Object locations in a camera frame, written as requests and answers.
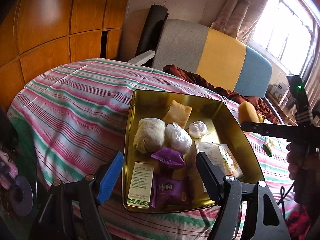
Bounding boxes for dark round disc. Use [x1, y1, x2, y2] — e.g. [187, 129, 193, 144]
[10, 176, 34, 217]

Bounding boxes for wooden wardrobe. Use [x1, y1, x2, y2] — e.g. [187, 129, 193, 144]
[0, 0, 133, 110]

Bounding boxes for black rolled mat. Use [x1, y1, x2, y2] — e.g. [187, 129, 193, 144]
[135, 4, 168, 57]

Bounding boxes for short green white snack packet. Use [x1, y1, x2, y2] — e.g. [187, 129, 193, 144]
[262, 139, 282, 158]

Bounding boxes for small white ball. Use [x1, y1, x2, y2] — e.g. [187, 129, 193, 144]
[188, 120, 208, 139]

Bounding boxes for striped bed sheet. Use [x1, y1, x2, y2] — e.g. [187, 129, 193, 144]
[7, 58, 300, 240]

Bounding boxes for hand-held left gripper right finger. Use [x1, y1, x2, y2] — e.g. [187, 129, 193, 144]
[196, 152, 292, 240]

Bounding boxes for purple plastic gadget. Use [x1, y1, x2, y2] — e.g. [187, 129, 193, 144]
[0, 150, 19, 189]

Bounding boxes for large white ball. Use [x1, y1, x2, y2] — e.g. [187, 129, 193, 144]
[164, 122, 192, 154]

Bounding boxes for wooden desk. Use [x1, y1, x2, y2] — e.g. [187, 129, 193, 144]
[265, 92, 298, 127]

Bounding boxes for grey yellow blue headboard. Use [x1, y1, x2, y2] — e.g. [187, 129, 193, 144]
[151, 19, 273, 98]

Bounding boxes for brown blanket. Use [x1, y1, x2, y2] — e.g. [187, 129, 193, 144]
[163, 64, 280, 124]

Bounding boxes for person's right hand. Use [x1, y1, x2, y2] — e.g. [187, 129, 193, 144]
[286, 142, 310, 180]

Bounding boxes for black cylinder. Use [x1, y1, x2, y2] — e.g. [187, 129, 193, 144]
[0, 105, 19, 153]

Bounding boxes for patterned beige curtain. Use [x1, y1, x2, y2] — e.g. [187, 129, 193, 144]
[211, 0, 275, 42]
[300, 22, 320, 103]

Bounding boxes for black cable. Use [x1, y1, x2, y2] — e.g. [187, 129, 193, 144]
[277, 182, 297, 205]

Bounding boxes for small yellow sponge block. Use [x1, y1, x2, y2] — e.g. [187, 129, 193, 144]
[238, 102, 262, 123]

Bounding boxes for long green white snack packet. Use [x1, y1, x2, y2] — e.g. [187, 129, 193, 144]
[218, 144, 244, 179]

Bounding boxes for white box with line drawing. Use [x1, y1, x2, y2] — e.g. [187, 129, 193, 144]
[194, 141, 225, 178]

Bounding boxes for purple snack packet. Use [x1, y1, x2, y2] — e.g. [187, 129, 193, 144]
[151, 174, 192, 208]
[151, 147, 187, 172]

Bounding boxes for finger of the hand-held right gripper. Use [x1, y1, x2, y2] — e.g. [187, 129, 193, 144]
[241, 121, 320, 143]

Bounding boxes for rough textured yellow sponge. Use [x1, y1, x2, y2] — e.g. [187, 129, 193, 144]
[134, 118, 166, 154]

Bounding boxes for white box with green band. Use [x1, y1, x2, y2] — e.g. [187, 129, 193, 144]
[126, 161, 155, 208]

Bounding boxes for white carton on desk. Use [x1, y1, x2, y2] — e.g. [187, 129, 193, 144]
[270, 82, 290, 104]

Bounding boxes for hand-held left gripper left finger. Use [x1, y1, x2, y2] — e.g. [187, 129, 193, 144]
[32, 151, 125, 240]

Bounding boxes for window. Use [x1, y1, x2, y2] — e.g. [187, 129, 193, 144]
[251, 0, 314, 75]

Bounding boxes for gold metal tin box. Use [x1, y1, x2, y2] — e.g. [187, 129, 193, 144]
[122, 89, 265, 214]

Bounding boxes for large yellow sponge block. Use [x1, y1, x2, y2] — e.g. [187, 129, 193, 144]
[162, 100, 192, 130]

